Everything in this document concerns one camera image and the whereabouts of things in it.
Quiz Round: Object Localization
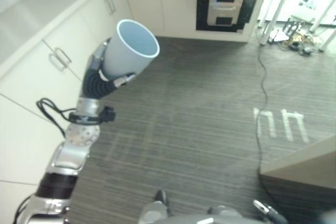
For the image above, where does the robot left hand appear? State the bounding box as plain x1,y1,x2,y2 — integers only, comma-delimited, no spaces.
79,38,137,101

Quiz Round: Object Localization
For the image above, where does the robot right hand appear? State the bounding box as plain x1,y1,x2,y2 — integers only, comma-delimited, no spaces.
253,199,288,224

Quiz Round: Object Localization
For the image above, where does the light blue plastic cup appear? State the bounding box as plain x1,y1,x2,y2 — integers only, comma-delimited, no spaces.
100,19,161,82

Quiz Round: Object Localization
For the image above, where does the beige counter island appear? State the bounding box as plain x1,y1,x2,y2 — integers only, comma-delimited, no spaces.
262,134,336,191

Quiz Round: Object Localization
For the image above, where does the cream base cabinet run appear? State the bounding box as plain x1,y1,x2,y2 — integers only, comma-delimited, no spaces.
0,0,133,186

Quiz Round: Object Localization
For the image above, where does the silver robot body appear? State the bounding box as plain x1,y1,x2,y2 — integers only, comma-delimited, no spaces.
140,189,253,224

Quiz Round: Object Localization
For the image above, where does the cream tall cabinet unit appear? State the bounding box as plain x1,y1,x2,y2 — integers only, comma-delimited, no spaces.
119,0,274,43

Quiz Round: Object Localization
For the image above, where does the white triangular floor object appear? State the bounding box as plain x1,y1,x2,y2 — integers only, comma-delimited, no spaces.
272,30,289,43

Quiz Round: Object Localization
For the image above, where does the black wrist clamp with camera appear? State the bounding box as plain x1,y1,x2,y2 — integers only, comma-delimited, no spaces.
69,105,117,125

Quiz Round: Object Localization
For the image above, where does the silver cabinet door handle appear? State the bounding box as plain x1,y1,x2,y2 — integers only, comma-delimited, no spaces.
104,0,117,16
49,48,72,72

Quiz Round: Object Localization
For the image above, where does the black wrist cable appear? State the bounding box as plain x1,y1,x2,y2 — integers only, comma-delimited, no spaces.
36,98,79,138

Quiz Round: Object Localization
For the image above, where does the long black floor cable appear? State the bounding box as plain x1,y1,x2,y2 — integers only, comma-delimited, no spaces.
255,28,279,210

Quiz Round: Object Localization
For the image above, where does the tangled cable pile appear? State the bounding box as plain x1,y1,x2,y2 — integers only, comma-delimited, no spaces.
267,16,324,57

